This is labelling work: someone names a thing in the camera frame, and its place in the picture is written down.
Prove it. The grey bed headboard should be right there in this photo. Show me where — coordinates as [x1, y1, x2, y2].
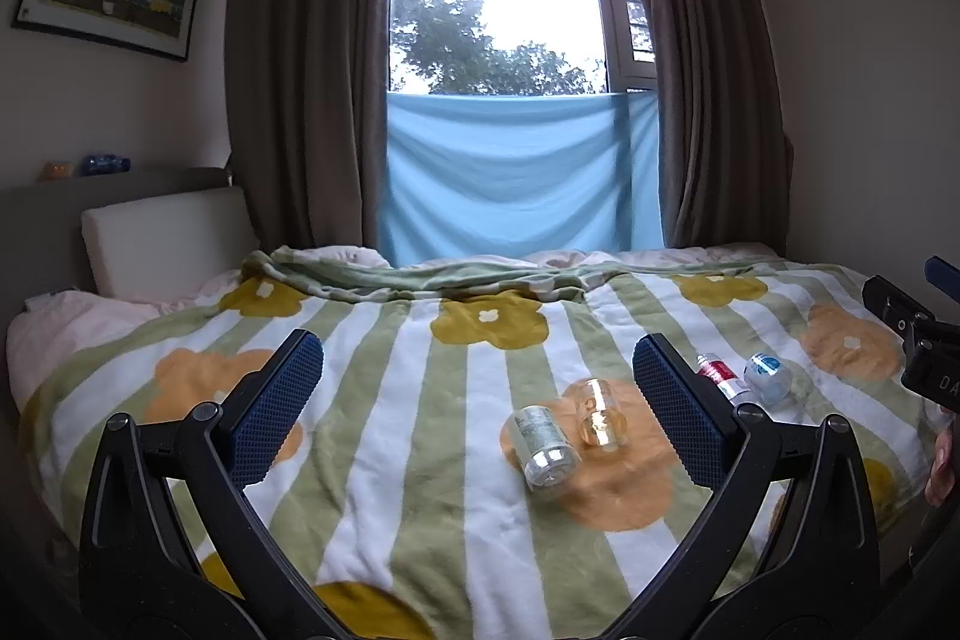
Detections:
[0, 166, 235, 348]

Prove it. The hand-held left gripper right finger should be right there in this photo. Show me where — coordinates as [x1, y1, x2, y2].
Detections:
[600, 332, 882, 640]

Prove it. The brown curtain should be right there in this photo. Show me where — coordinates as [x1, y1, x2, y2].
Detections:
[223, 0, 404, 259]
[606, 0, 797, 251]

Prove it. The clear jar with silver label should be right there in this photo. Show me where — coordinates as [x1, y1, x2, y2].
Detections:
[501, 405, 584, 500]

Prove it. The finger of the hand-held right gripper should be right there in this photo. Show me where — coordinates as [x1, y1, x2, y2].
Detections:
[924, 255, 960, 295]
[862, 275, 938, 332]

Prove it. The amber glass cup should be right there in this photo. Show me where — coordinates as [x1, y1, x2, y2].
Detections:
[571, 377, 637, 459]

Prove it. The red and white tube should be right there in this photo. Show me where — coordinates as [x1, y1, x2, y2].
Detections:
[694, 353, 752, 407]

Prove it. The blue plastic toy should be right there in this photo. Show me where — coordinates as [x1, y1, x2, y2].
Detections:
[80, 152, 133, 177]

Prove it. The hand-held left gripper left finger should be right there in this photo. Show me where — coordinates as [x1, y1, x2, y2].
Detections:
[79, 329, 327, 640]

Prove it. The small blue-lidded bottle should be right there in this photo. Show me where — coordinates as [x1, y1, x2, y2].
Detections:
[742, 351, 794, 405]

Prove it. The white pillow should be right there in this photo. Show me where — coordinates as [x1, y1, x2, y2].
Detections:
[81, 185, 260, 301]

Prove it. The person's right hand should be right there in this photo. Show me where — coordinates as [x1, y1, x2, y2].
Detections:
[924, 422, 960, 507]

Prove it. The striped floral blanket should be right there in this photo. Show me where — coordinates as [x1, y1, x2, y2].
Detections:
[19, 245, 953, 640]

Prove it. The light blue cloth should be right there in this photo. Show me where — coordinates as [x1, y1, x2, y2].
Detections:
[376, 90, 667, 268]

